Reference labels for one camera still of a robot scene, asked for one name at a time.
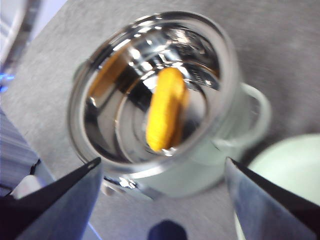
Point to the pale green round plate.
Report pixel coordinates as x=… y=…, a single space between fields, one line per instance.
x=287 y=160

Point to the pale green electric steamer pot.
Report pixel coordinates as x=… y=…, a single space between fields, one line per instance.
x=205 y=170

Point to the yellow corn cob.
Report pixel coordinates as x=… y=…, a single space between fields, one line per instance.
x=165 y=110

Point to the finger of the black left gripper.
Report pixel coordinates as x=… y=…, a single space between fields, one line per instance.
x=270 y=207
x=50 y=207

